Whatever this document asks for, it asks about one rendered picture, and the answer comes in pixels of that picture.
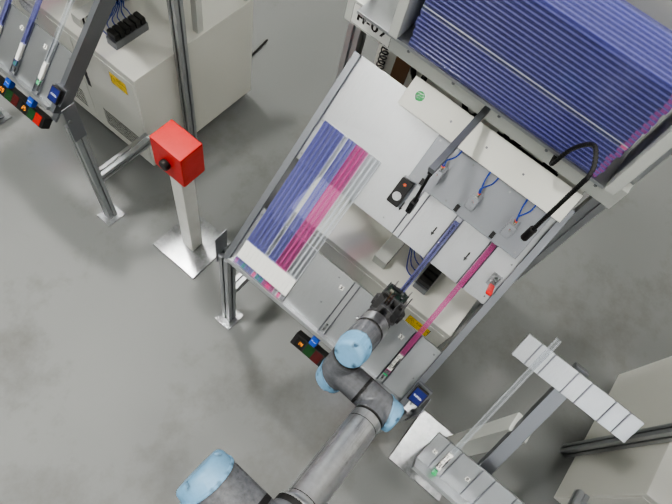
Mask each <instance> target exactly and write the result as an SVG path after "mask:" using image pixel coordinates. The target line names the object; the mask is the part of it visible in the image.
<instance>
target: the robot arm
mask: <svg viewBox="0 0 672 504"><path fill-rule="evenodd" d="M398 282H399V281H397V282H396V284H395V285H394V284H393V283H392V282H390V283H389V285H388V286H387V287H386V288H385V289H384V290H383V291H382V293H376V295H375V296H374V297H373V299H372V301H371V302H370V303H372V304H371V305H370V308H369V309H368V310H367V311H366V312H364V313H363V314H362V315H361V316H360V317H359V316H356V318H355V319H356V321H355V322H354V324H353V325H352V326H351V327H350V328H349V329H348V330H347V331H346V332H345V333H344V334H343V335H341V337H340V338H339V340H338V342H337V343H336V345H335V347H334V348H333V349H332V351H331V352H330V353H329V354H328V356H327V357H326V358H324V359H323V361H322V363H321V365H320V366H319V368H318V369H317V371H316V381H317V383H318V385H319V386H320V387H321V388H322V389H323V390H324V391H328V392H329V393H336V392H338V391H340V392H341V393H342V394H343V395H344V396H345V397H347V398H348V399H349V400H350V401H351V402H352V403H353V404H354V405H355V406H356V407H355V408H354V409H353V410H352V412H351V413H350V414H349V415H348V417H347V418H346V419H345V420H344V422H343V423H342V424H341V425H340V427H339V428H338V429H337V430H336V431H335V433H334V434H333V435H332V436H331V438H330V439H329V440H328V441H327V443H326V444H325V445H324V446H323V448H322V449H321V450H320V451H319V453H318V454H317V455H316V456H315V458H314V459H313V460H312V461H311V463H310V464H309V465H308V466H307V468H306V469H305V470H304V471H303V472H302V474H301V475H300V476H299V477H298V479H297V480H296V481H295V482H294V484H293V485H292V486H291V487H290V489H289V490H288V491H282V492H280V493H279V494H278V495H277V496H276V498H275V499H272V497H271V496H270V495H269V494H268V493H267V492H266V491H265V490H264V489H263V488H262V487H261V486H260V485H259V484H258V483H257V482H256V481H255V480H254V479H253V478H251V477H250V476H249V475H248V474H247V473H246V472H245V471H244V470H243V469H242V468H241V467H240V466H239V465H238V464H237V463H236V462H235V461H234V459H233V457H232V456H230V455H228V454H227V453H226V452H225V451H223V450H221V449H217V450H215V451H214V452H212V453H211V454H210V455H209V456H208V457H207V458H206V459H205V460H204V461H203V462H202V463H201V464H200V465H199V466H198V467H197V468H196V469H195V470H194V471H193V472H192V473H191V474H190V475H189V477H188V478H187V479H186V480H185V481H184V482H183V483H182V484H181V485H180V486H179V488H178V489H177V491H176V496H177V498H178V499H179V500H180V504H327V503H328V501H329V500H330V498H331V497H332V496H333V494H334V493H335V491H336V490H337V489H338V487H339V486H340V485H341V483H342V482H343V480H344V479H345V478H346V476H347V475H348V474H349V472H350V471H351V469H352V468H353V467H354V465H355V464H356V462H357V461H358V460H359V458H360V457H361V456H362V454H363V453H364V451H365V450H366V449H367V447H368V446H369V445H370V443H371V442H372V440H373V439H374V438H375V436H376V435H377V433H378V432H379V431H380V430H383V431H384V432H388V431H390V430H391V429H392V428H393V427H394V426H395V425H396V423H397V422H398V421H399V420H400V418H401V417H402V415H403V414H404V407H403V405H402V404H401V403H400V402H399V401H398V400H397V399H396V398H395V397H394V395H392V394H390V393H389V392H388V391H387V390H386V389H384V388H383V387H382V386H381V385H380V384H379V383H378V382H377V381H376V380H374V379H373V378H372V377H371V376H370V375H369V374H368V373H367V372H366V371H365V370H363V369H362V368H361V367H360V366H361V365H362V364H363V363H365V362H366V361H367V360H368V358H369V357H370V355H371V353H372V352H373V350H374V349H375V348H376V347H377V345H378V344H379V343H380V342H381V341H382V339H383V338H384V337H385V335H386V334H387V333H388V330H389V328H390V325H391V326H393V325H394V324H395V323H396V324H398V323H399V322H400V321H401V320H402V319H403V318H404V317H405V311H404V310H405V308H406V307H407V306H408V305H409V303H410V302H411V301H412V299H411V300H410V301H409V302H408V304H407V300H408V298H409V297H410V295H411V294H412V293H413V292H411V293H410V294H409V295H407V294H406V292H403V291H401V290H400V289H401V288H398V287H396V286H397V284H398ZM390 284H391V285H390Z"/></svg>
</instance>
